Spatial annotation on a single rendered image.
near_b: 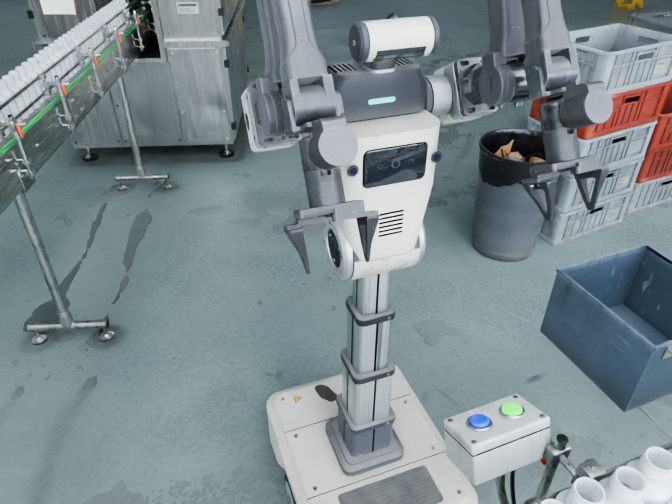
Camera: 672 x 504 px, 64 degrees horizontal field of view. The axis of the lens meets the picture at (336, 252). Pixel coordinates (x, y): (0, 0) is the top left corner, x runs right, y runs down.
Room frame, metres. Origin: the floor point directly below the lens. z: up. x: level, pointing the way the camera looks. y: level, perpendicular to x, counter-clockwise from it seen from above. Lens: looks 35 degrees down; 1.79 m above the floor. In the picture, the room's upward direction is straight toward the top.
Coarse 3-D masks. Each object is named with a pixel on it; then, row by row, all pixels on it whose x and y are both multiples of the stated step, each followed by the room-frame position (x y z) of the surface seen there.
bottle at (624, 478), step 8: (616, 472) 0.40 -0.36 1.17; (624, 472) 0.41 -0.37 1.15; (632, 472) 0.40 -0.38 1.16; (608, 480) 0.41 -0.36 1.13; (616, 480) 0.39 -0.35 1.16; (624, 480) 0.40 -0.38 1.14; (632, 480) 0.40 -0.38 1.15; (640, 480) 0.39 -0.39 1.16; (608, 488) 0.39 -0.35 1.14; (616, 488) 0.38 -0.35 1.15; (624, 488) 0.38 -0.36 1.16; (632, 488) 0.40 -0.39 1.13; (640, 488) 0.39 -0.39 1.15; (608, 496) 0.39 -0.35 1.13; (616, 496) 0.38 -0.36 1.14; (624, 496) 0.38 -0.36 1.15; (632, 496) 0.37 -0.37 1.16; (640, 496) 0.37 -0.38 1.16
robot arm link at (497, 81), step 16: (496, 0) 1.10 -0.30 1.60; (512, 0) 1.08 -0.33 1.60; (496, 16) 1.09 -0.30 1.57; (512, 16) 1.07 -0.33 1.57; (496, 32) 1.08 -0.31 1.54; (512, 32) 1.06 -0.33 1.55; (496, 48) 1.06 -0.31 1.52; (512, 48) 1.05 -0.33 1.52; (496, 64) 1.04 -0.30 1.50; (480, 80) 1.07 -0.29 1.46; (496, 80) 1.02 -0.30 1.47; (512, 80) 1.01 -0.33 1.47; (496, 96) 1.01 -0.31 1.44; (512, 96) 1.01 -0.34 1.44
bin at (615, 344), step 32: (608, 256) 1.18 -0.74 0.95; (640, 256) 1.23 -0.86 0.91; (576, 288) 1.05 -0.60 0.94; (608, 288) 1.20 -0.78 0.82; (640, 288) 1.20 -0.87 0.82; (544, 320) 1.12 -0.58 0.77; (576, 320) 1.03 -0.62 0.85; (608, 320) 0.95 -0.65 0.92; (640, 320) 1.16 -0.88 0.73; (576, 352) 1.00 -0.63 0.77; (608, 352) 0.92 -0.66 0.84; (640, 352) 0.86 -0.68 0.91; (608, 384) 0.90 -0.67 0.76; (640, 384) 0.84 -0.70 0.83
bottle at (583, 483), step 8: (576, 480) 0.39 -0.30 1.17; (584, 480) 0.39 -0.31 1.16; (592, 480) 0.39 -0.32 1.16; (576, 488) 0.39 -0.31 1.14; (584, 488) 0.39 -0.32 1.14; (592, 488) 0.39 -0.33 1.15; (600, 488) 0.38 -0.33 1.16; (560, 496) 0.39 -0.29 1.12; (568, 496) 0.38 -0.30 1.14; (576, 496) 0.37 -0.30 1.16; (584, 496) 0.40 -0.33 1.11; (592, 496) 0.38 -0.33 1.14; (600, 496) 0.37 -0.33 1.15
